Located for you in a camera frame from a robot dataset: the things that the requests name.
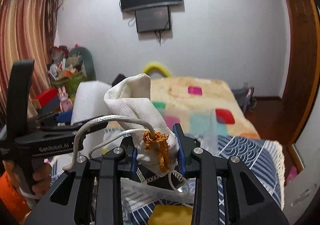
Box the white foam block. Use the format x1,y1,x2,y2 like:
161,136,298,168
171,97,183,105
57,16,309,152
71,81,112,157

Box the white drawstring cloth pouch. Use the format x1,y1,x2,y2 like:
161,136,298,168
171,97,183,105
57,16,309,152
62,72,194,209

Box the left hand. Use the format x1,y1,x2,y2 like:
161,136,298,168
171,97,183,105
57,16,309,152
3,159,53,198

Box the pink bunny toy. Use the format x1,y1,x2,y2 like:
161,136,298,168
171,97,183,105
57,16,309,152
58,86,73,112

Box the red box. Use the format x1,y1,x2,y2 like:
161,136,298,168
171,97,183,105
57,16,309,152
32,88,57,109

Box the green cardboard box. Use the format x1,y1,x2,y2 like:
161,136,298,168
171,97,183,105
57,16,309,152
51,72,87,101

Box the blue white patterned tablecloth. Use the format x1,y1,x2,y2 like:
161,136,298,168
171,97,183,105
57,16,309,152
40,124,288,224

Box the black clothing pile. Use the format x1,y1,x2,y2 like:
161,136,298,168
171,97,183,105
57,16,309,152
112,74,126,87

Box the grey green plush pillow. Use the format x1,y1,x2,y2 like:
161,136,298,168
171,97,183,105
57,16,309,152
69,47,96,81

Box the yellow sponge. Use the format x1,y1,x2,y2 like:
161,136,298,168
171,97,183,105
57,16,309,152
148,204,193,225

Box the clear plastic storage box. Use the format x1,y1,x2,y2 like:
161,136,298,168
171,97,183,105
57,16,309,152
94,108,221,225

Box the striped red curtain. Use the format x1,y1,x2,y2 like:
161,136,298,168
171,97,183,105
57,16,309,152
1,0,59,117

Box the yellow fuzzy ring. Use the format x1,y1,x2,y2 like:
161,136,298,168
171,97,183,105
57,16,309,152
141,61,173,78

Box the small dark wall monitor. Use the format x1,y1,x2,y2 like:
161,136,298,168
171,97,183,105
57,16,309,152
135,7,171,33

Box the brown wooden door frame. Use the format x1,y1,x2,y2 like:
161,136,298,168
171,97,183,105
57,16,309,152
269,0,319,145

